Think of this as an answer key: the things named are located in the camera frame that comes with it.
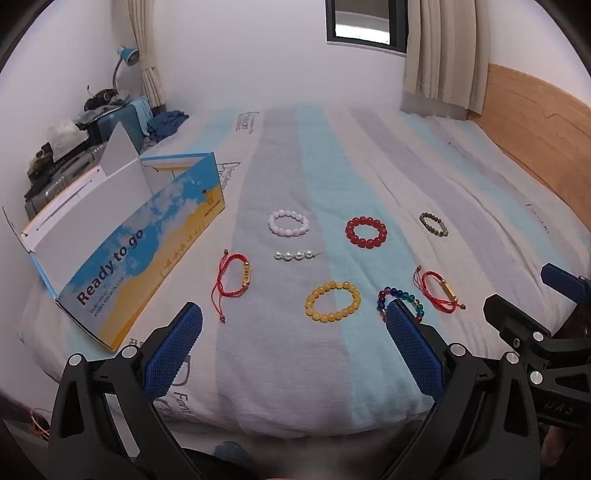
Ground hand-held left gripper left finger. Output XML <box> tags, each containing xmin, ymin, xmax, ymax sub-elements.
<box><xmin>48</xmin><ymin>302</ymin><xmax>204</xmax><ymax>480</ymax></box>

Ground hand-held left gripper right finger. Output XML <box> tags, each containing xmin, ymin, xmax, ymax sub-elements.
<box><xmin>383</xmin><ymin>299</ymin><xmax>550</xmax><ymax>480</ymax></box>

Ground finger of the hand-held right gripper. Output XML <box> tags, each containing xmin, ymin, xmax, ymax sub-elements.
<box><xmin>483</xmin><ymin>294</ymin><xmax>552</xmax><ymax>354</ymax></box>
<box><xmin>541</xmin><ymin>263</ymin><xmax>591</xmax><ymax>303</ymax></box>

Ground rainbow bead bracelet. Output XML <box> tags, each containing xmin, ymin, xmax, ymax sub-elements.
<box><xmin>377</xmin><ymin>286</ymin><xmax>426</xmax><ymax>323</ymax></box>

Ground red cord bracelet gold tube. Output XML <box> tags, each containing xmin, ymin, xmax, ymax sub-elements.
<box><xmin>412</xmin><ymin>264</ymin><xmax>467</xmax><ymax>311</ymax></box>

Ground red cord bracelet gold plate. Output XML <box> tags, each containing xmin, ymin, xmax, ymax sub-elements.
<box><xmin>211</xmin><ymin>249</ymin><xmax>256</xmax><ymax>325</ymax></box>

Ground blue and yellow cardboard box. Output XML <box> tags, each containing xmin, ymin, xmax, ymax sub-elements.
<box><xmin>2</xmin><ymin>122</ymin><xmax>227</xmax><ymax>354</ymax></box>

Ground yellow bead bracelet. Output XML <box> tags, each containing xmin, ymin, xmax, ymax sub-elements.
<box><xmin>305</xmin><ymin>281</ymin><xmax>362</xmax><ymax>323</ymax></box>

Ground olive brown bead bracelet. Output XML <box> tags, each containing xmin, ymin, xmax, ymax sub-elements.
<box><xmin>419</xmin><ymin>212</ymin><xmax>450</xmax><ymax>237</ymax></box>

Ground red bead bracelet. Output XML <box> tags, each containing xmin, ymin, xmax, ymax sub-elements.
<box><xmin>345</xmin><ymin>216</ymin><xmax>387</xmax><ymax>250</ymax></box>

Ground pearl bead strand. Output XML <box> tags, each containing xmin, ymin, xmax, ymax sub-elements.
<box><xmin>274</xmin><ymin>250</ymin><xmax>324</xmax><ymax>262</ymax></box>

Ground pink white bead bracelet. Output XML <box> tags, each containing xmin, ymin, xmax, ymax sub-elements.
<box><xmin>268</xmin><ymin>210</ymin><xmax>310</xmax><ymax>238</ymax></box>

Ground person's right hand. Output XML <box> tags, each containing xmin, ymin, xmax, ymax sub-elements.
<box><xmin>544</xmin><ymin>427</ymin><xmax>583</xmax><ymax>478</ymax></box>

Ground wooden headboard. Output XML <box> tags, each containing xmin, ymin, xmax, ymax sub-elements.
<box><xmin>466</xmin><ymin>62</ymin><xmax>591</xmax><ymax>232</ymax></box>

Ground striped bed sheet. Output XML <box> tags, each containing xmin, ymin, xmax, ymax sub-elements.
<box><xmin>18</xmin><ymin>104</ymin><xmax>591</xmax><ymax>437</ymax></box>

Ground silver suitcase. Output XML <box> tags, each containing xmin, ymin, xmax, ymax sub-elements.
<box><xmin>23</xmin><ymin>143</ymin><xmax>109</xmax><ymax>222</ymax></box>

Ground blue clothes pile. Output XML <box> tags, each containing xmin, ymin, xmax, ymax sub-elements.
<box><xmin>147</xmin><ymin>110</ymin><xmax>189</xmax><ymax>141</ymax></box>

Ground teal suitcase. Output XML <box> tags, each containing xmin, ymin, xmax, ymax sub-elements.
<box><xmin>87</xmin><ymin>108</ymin><xmax>145</xmax><ymax>154</ymax></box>

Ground teal towel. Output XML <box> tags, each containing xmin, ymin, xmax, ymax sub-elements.
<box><xmin>129</xmin><ymin>97</ymin><xmax>154</xmax><ymax>137</ymax></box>

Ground white plastic bag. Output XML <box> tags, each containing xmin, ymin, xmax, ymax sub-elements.
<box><xmin>46</xmin><ymin>119</ymin><xmax>90</xmax><ymax>158</ymax></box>

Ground wide beige curtain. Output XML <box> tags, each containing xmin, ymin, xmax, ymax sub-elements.
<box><xmin>401</xmin><ymin>0</ymin><xmax>490</xmax><ymax>121</ymax></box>

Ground grey cloth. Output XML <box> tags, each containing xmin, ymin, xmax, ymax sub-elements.
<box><xmin>74</xmin><ymin>99</ymin><xmax>132</xmax><ymax>126</ymax></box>

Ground black device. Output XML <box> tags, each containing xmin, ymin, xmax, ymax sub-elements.
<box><xmin>84</xmin><ymin>87</ymin><xmax>122</xmax><ymax>112</ymax></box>

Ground blue desk lamp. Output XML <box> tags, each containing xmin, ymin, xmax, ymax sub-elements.
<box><xmin>111</xmin><ymin>45</ymin><xmax>140</xmax><ymax>93</ymax></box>

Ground tied beige curtain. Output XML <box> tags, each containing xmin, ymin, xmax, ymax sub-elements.
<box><xmin>127</xmin><ymin>0</ymin><xmax>167</xmax><ymax>112</ymax></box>

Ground dark framed window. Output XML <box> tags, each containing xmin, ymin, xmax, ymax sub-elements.
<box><xmin>324</xmin><ymin>0</ymin><xmax>407</xmax><ymax>56</ymax></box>

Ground orange cable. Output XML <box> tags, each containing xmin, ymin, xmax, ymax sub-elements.
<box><xmin>25</xmin><ymin>406</ymin><xmax>52</xmax><ymax>440</ymax></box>

